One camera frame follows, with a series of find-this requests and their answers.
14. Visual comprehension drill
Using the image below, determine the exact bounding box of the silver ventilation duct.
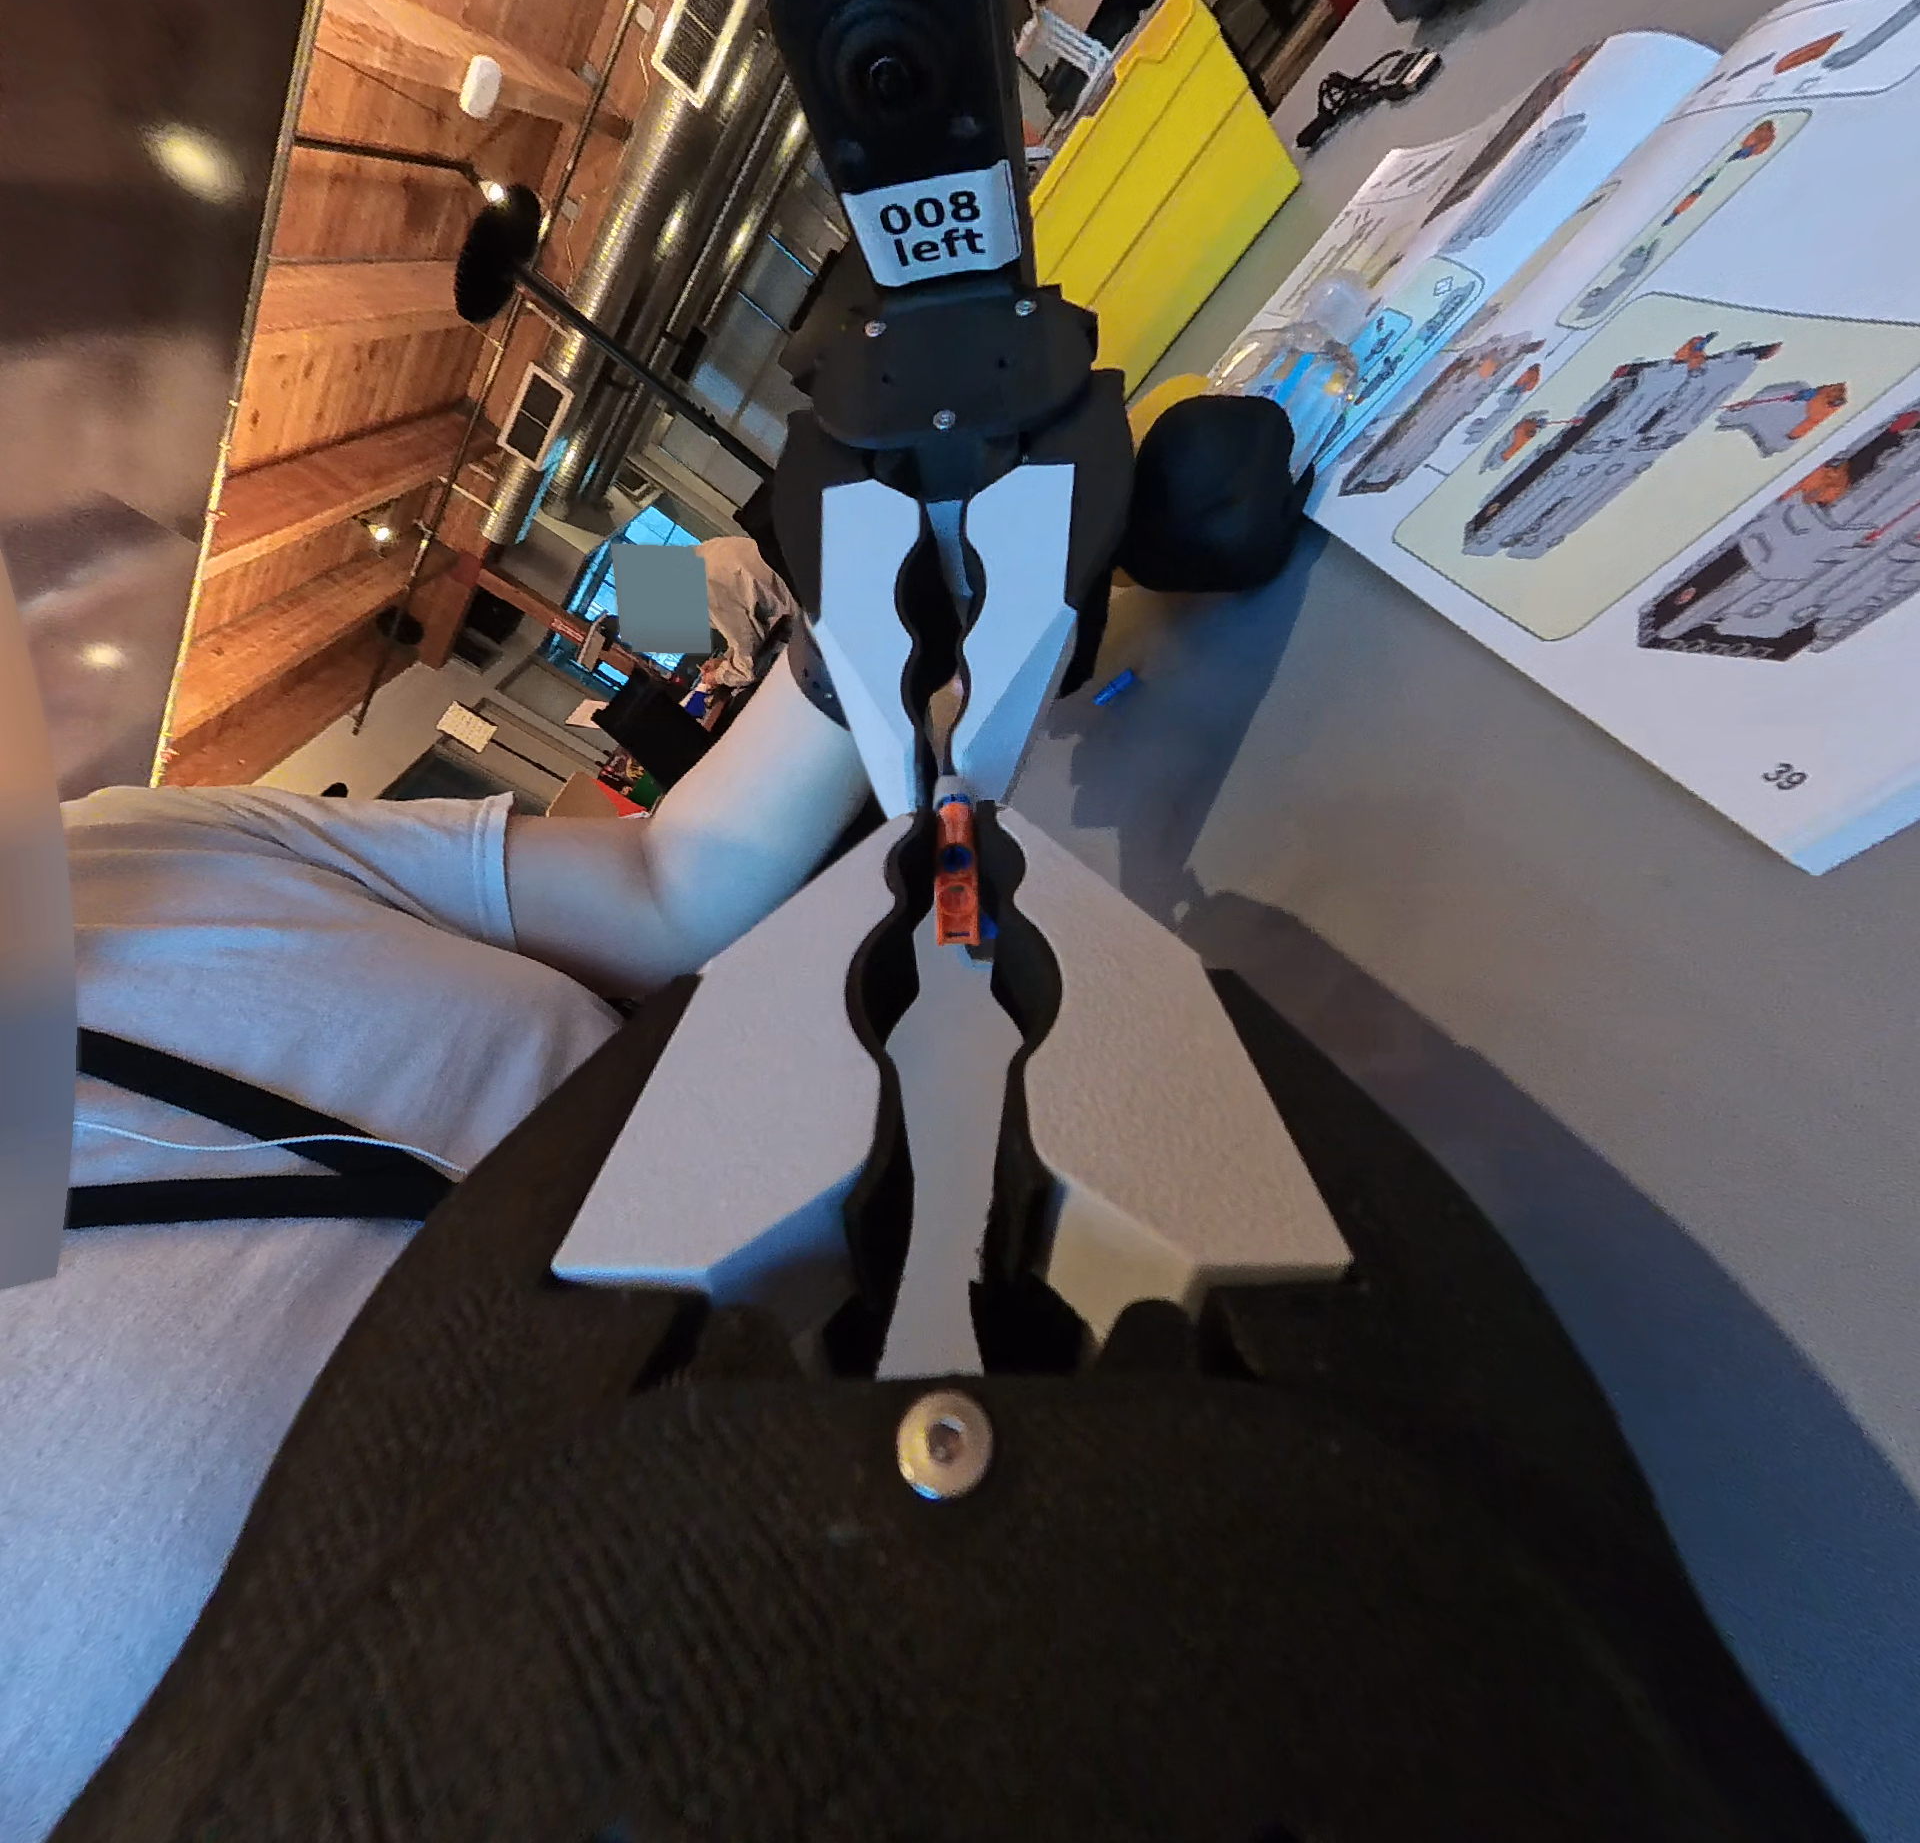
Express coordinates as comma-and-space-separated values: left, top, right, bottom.
480, 0, 820, 541

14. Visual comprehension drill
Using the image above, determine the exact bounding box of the black floor lamp stand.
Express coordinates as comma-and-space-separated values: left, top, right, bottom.
450, 182, 804, 441

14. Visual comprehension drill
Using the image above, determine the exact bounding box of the person's white shirt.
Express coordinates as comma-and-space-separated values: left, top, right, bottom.
0, 782, 640, 1843

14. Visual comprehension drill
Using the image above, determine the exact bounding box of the white air vent grille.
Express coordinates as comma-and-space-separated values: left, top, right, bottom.
498, 366, 584, 462
652, 0, 752, 92

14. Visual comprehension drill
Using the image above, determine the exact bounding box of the grey desk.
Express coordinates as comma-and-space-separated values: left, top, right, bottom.
878, 0, 1920, 1843

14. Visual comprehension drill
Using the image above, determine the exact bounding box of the black rubber tyre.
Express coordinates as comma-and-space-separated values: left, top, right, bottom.
1122, 390, 1320, 594

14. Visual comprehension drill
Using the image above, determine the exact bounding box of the open instruction booklet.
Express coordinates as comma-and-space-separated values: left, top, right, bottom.
1301, 0, 1920, 881

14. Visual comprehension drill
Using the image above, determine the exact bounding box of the orange connector brick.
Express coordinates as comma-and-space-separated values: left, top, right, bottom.
928, 804, 986, 949

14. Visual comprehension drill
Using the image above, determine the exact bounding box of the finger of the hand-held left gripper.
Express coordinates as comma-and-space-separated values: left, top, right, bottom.
820, 475, 964, 821
948, 462, 1086, 811

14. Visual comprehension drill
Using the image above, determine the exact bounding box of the yellow parts bin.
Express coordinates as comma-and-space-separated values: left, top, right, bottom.
1024, 0, 1307, 390

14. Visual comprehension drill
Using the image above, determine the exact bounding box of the person's left forearm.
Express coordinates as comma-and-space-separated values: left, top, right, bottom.
503, 656, 880, 1000

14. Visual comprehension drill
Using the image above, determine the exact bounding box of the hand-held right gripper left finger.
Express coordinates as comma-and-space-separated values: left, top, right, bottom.
549, 807, 924, 1377

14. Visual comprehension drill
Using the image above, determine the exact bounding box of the clear sanitizer bottle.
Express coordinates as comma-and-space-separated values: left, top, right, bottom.
1205, 272, 1385, 450

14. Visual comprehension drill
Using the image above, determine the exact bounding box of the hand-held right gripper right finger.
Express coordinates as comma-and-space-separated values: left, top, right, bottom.
973, 804, 1354, 1377

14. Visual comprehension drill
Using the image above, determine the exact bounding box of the black shoulder strap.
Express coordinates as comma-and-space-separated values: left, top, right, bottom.
63, 1022, 457, 1233

